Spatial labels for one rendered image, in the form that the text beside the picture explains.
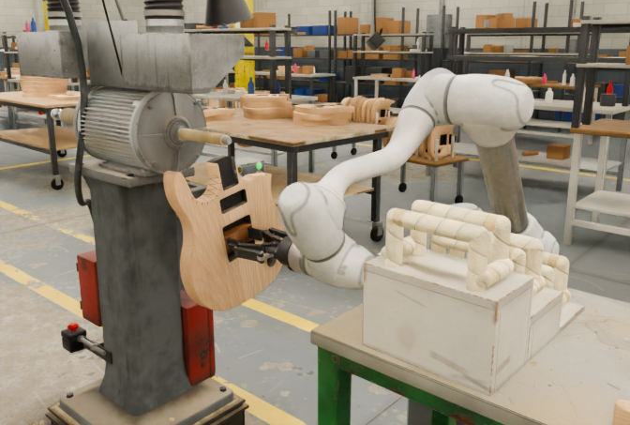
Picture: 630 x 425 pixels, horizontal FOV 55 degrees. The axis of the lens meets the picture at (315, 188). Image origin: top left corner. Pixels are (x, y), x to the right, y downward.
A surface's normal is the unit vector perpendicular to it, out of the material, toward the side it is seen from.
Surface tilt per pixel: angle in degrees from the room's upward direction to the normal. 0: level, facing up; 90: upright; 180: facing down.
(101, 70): 90
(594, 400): 0
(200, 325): 90
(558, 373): 0
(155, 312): 90
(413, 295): 90
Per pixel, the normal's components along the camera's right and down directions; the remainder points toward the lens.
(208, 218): 0.77, 0.11
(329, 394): -0.66, 0.17
